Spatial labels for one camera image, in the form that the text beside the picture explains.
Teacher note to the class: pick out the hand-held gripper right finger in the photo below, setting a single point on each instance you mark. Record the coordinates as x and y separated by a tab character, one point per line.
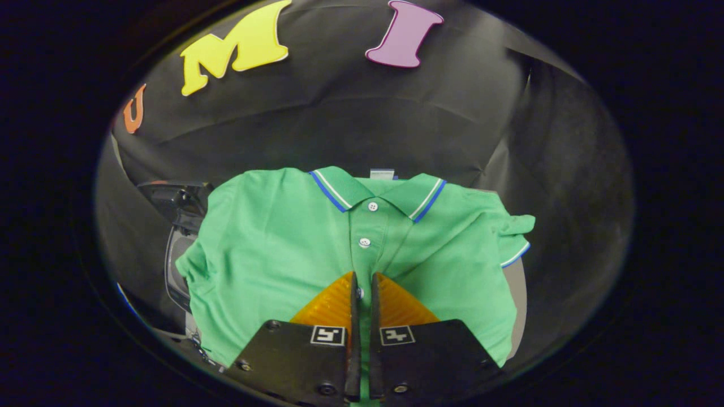
374	362

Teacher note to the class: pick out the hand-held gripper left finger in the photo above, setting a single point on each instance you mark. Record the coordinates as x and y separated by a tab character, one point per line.
356	362

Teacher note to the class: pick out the beige cabinet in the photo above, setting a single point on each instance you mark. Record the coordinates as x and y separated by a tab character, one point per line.
517	305

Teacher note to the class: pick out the dark washing machine lid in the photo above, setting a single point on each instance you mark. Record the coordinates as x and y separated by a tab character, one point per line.
178	200

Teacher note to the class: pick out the green polo shirt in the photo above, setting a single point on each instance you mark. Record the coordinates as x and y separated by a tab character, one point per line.
271	254

